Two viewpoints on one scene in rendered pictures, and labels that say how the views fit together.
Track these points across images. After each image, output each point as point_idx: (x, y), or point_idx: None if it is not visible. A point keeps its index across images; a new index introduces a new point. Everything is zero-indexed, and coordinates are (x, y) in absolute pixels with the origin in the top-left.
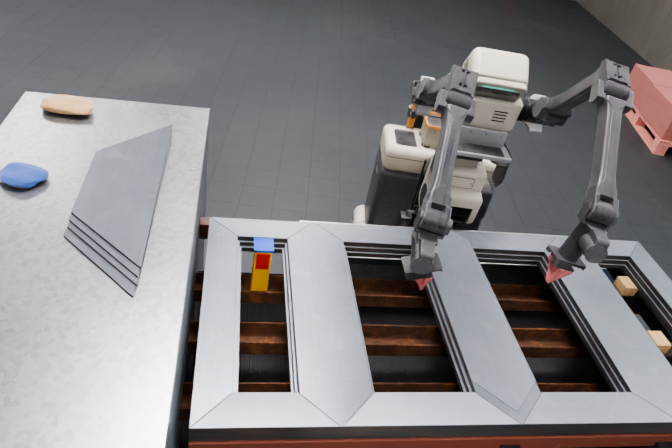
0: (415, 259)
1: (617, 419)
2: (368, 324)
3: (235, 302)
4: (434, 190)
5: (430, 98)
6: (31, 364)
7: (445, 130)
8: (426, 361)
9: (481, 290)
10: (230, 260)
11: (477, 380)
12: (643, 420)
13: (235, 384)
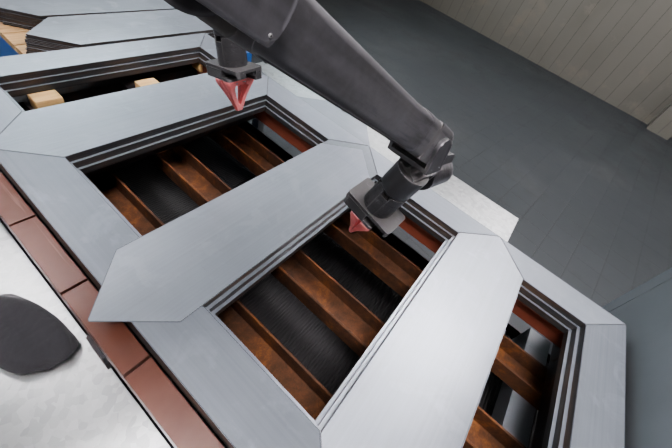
0: (452, 167)
1: (303, 102)
2: (344, 327)
3: (571, 439)
4: (429, 111)
5: None
6: None
7: (345, 33)
8: (261, 294)
9: (240, 201)
10: None
11: (365, 175)
12: (288, 91)
13: (575, 335)
